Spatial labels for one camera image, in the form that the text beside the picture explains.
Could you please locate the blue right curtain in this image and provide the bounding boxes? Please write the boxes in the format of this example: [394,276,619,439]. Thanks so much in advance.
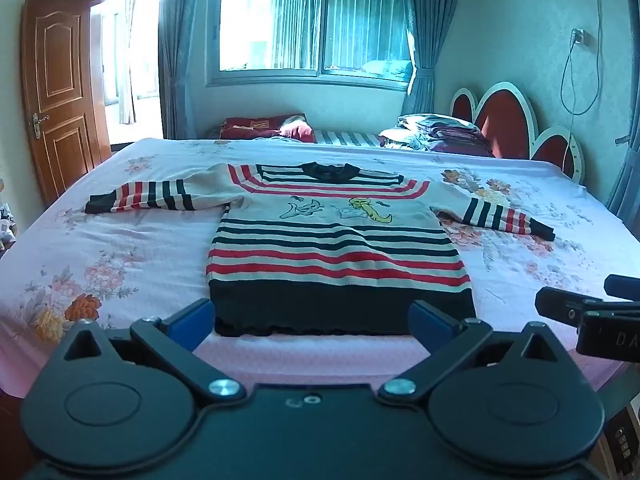
[402,0,458,114]

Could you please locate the striped knit sweater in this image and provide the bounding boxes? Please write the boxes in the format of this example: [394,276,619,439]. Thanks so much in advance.
[86,162,555,337]

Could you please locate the large window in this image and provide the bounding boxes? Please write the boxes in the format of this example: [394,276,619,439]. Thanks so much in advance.
[206,0,412,89]

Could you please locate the blue curtain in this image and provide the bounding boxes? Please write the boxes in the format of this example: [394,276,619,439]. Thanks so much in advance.
[402,0,458,114]
[158,0,198,140]

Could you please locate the floral bed sheet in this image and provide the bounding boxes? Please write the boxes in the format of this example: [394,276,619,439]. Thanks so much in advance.
[1,139,639,397]

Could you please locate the hanging charger cable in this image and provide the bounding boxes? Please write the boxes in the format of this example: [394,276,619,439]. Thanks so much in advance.
[558,0,604,176]

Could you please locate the striped pillow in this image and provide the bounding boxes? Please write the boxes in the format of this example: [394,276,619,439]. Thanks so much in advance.
[314,129,381,148]

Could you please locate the wall power socket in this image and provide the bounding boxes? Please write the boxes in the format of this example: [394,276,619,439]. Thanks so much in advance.
[570,28,597,49]

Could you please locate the red white headboard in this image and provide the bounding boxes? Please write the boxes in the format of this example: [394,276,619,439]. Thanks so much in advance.
[449,81,586,184]

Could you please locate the blue left curtain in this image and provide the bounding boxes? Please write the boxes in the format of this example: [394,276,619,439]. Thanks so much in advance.
[158,0,198,140]

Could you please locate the brown wooden door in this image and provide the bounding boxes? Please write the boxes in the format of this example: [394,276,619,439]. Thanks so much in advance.
[21,0,112,205]

